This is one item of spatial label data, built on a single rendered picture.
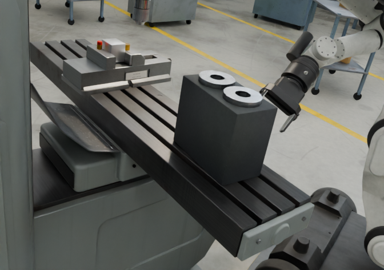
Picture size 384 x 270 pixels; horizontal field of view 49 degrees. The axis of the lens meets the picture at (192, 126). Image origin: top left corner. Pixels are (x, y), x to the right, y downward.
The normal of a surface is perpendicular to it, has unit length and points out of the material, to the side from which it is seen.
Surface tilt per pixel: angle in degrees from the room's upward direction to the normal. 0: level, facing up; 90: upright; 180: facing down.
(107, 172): 90
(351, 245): 0
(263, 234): 90
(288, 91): 51
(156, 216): 90
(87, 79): 90
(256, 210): 0
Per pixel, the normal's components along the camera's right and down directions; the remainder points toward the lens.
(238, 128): 0.54, 0.46
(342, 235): 0.15, -0.88
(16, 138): 0.83, 0.34
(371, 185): -0.58, 0.65
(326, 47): 0.23, -0.18
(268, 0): -0.52, 0.32
